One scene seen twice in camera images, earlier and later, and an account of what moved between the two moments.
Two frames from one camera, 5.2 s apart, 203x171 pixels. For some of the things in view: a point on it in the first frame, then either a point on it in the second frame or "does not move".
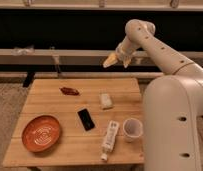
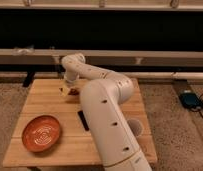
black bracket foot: (30, 74) does not move
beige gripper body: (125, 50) → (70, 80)
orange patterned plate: (40, 133) does not move
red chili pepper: (69, 91) does not move
